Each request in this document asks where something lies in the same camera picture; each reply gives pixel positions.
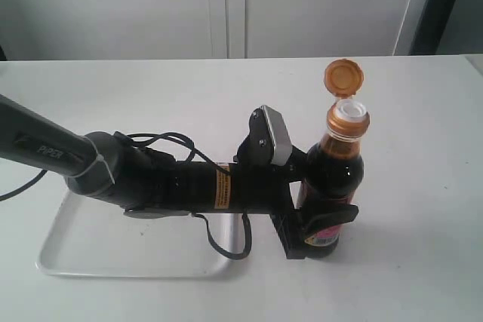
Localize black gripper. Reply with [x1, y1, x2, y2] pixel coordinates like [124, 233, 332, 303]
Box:
[226, 110, 358, 260]

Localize dark soy sauce bottle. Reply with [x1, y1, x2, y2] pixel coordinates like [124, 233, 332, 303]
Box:
[297, 59, 370, 259]

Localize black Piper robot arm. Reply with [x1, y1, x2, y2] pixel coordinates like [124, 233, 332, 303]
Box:
[1, 97, 358, 260]

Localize white plastic tray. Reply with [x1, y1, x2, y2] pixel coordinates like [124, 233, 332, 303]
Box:
[36, 192, 244, 279]

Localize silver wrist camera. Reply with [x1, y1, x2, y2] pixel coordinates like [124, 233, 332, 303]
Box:
[261, 105, 293, 167]

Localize black cable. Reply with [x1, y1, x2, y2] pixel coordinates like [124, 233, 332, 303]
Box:
[188, 210, 253, 262]

